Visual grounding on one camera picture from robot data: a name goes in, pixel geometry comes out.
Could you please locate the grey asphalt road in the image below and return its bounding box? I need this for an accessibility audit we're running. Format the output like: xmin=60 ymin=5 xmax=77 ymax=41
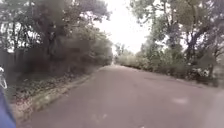
xmin=19 ymin=64 xmax=224 ymax=128

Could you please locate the dense wood of trees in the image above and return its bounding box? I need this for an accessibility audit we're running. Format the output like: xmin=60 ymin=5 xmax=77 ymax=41
xmin=0 ymin=0 xmax=115 ymax=85

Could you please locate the row of leafy trees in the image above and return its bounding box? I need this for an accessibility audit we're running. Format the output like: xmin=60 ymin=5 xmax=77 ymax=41
xmin=113 ymin=0 xmax=224 ymax=89

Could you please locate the leaf-littered dirt verge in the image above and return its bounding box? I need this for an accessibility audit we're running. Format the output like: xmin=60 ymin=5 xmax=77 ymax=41
xmin=8 ymin=66 xmax=105 ymax=123

